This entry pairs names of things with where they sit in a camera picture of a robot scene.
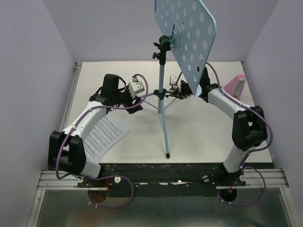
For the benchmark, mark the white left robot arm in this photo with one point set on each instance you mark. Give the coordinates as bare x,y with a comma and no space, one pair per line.
66,148

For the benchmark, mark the pink metronome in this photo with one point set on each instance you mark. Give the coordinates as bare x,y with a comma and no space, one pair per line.
236,86

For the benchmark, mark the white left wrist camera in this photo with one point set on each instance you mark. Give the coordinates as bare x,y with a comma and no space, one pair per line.
135,87

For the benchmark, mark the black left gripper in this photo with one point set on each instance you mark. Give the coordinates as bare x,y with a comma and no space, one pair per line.
131,100

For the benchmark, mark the aluminium frame rail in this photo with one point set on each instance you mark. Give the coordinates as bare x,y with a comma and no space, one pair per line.
55,155

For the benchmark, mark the blue music stand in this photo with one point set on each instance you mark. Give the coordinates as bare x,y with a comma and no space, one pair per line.
188,31

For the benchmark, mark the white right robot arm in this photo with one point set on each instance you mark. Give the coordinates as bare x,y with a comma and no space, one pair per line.
249,129

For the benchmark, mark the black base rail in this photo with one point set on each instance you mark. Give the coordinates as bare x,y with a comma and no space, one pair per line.
167,180

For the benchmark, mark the sheet music pages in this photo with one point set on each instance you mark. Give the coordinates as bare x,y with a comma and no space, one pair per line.
106,133

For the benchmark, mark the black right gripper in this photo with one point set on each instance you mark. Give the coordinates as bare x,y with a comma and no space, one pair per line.
181,95

